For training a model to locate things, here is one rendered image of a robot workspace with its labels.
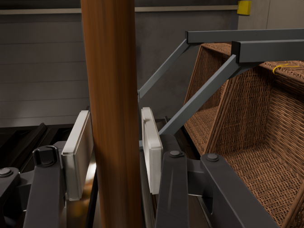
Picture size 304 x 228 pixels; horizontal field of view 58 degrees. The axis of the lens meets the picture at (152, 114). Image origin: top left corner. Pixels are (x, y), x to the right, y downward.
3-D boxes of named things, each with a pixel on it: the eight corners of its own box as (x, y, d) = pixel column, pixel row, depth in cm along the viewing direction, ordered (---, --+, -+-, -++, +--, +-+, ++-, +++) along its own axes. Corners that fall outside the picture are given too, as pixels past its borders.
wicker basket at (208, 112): (259, 158, 129) (201, 161, 127) (220, 116, 182) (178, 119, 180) (272, 53, 113) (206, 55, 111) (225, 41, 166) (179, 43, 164)
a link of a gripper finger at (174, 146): (167, 176, 13) (227, 172, 13) (155, 134, 18) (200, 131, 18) (167, 202, 14) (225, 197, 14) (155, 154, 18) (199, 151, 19)
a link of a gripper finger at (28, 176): (59, 211, 13) (-5, 216, 13) (76, 160, 18) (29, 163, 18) (55, 185, 13) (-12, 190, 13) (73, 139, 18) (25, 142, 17)
